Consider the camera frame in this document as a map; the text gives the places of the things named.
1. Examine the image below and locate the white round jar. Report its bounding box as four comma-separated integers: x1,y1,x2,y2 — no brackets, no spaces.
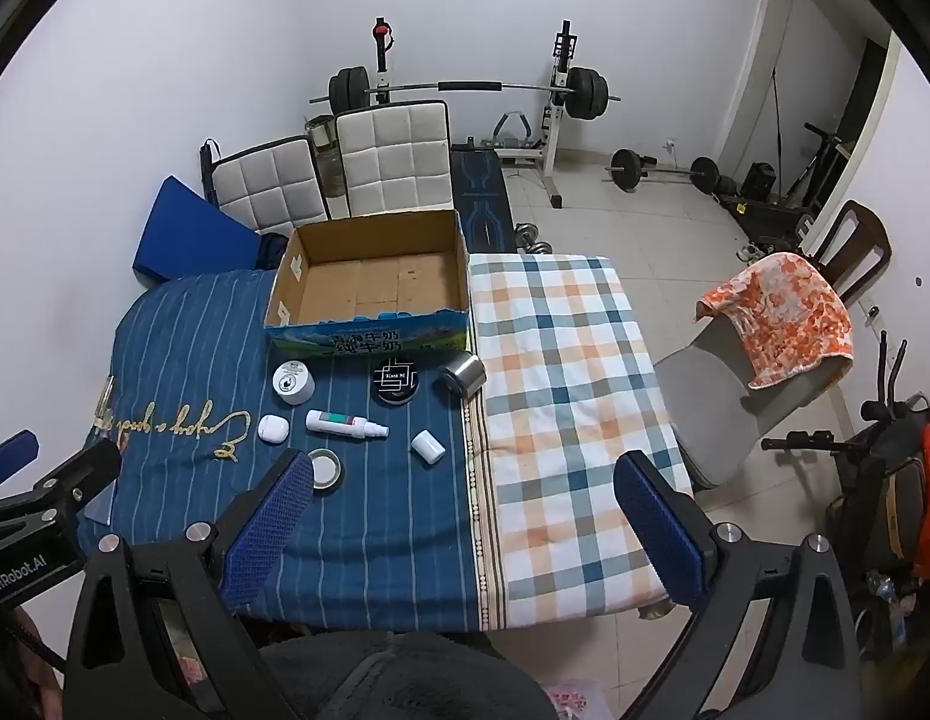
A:
273,361,316,407

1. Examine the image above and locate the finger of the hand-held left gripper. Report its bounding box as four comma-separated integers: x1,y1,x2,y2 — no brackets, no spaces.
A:
0,431,40,488
0,439,122,541

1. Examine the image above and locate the clear water bottle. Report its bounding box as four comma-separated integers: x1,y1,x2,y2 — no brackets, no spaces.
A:
306,116,350,200

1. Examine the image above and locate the orange patterned towel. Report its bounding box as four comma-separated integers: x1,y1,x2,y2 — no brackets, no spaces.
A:
696,253,854,391

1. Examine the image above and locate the plaid blanket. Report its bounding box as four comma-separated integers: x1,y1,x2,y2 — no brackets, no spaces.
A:
465,251,695,627

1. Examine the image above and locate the black scooter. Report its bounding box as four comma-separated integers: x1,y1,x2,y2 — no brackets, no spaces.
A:
761,330,930,616

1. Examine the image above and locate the cardboard box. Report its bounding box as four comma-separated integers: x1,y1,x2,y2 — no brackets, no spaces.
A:
264,208,472,355

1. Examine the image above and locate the blue foam mat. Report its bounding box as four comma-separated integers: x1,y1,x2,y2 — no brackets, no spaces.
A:
131,176,263,287

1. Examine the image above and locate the black strap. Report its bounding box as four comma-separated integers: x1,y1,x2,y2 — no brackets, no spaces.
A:
199,139,224,207

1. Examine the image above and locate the grey chair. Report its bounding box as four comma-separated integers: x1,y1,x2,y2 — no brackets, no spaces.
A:
652,315,848,492

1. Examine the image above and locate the black exercise machine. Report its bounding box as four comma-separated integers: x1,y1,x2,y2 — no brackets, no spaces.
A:
724,67,860,256

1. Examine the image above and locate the white quilted chair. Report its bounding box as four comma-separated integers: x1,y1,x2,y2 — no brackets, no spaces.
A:
334,100,457,222
210,135,331,237

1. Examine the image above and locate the white tube with label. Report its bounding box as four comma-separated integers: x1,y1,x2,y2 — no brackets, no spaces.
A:
305,409,390,440

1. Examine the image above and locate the dark wooden chair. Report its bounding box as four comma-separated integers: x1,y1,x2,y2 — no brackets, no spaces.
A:
799,200,892,308

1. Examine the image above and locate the blue striped blanket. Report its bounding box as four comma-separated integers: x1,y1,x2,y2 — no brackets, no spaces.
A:
82,266,503,631

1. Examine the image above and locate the silver metal tin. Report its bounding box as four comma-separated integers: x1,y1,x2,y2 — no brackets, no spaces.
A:
435,350,487,398

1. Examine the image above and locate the dark blue cloth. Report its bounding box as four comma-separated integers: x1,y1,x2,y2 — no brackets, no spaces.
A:
256,232,292,271

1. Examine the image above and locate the barbell with black plates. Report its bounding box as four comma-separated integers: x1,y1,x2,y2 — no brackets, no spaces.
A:
310,66,622,122

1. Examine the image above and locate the gold tape roll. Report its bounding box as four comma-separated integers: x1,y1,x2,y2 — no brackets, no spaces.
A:
306,448,346,494

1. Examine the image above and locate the black weight bench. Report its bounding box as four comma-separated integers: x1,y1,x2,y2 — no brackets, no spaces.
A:
450,146,511,252

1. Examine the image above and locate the black round tin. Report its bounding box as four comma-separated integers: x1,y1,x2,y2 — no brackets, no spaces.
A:
370,361,422,404

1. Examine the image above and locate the person's dark fleece clothing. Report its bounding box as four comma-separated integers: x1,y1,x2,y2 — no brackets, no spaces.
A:
259,630,560,720

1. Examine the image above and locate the white barbell rack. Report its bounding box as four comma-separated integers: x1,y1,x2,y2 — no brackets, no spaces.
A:
364,15,578,209

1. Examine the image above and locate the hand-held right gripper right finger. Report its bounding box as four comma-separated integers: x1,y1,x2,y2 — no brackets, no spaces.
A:
613,450,865,720

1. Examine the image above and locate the white plastic bag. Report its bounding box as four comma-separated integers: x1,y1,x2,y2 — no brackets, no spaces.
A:
540,679,608,720

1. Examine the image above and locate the short barbell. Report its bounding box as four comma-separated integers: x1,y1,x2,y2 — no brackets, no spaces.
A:
604,148,721,194

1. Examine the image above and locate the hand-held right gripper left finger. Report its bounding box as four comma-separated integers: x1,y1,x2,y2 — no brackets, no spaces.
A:
64,450,316,720

